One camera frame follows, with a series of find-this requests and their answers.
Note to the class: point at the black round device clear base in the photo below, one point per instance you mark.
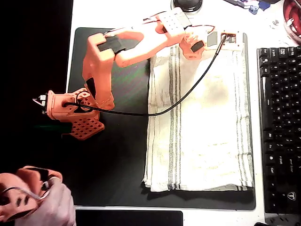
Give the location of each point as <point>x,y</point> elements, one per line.
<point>190,4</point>

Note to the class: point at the white striped towel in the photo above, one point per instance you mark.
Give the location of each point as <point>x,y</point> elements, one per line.
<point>207,129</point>

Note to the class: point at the black desk mat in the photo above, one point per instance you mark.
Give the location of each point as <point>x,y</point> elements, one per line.
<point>127,153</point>

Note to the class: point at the orange camera mount with board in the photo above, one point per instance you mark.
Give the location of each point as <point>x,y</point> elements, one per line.
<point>238,40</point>

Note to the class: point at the small blue object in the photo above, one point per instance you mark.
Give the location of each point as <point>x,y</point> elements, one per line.
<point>253,10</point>

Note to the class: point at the red bowl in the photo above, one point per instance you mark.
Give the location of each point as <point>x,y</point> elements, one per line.
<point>294,21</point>

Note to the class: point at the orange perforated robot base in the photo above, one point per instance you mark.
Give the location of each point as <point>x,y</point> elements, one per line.
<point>87,129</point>

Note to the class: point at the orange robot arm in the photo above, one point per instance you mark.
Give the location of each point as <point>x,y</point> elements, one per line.
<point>101,77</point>

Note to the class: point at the person's hand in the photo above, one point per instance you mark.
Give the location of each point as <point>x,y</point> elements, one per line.
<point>58,207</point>

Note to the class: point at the controller board white connector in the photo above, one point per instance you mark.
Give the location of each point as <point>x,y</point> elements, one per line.
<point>43,97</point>

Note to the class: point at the green clamp bar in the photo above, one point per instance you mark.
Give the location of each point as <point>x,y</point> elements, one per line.
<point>54,127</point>

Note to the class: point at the small black corner object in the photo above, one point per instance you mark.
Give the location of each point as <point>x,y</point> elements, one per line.
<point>259,224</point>

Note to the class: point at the black keyboard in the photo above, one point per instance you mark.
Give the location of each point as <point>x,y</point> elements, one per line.
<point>282,129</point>

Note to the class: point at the dark blue object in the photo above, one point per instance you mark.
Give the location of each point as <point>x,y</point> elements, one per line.
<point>264,4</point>

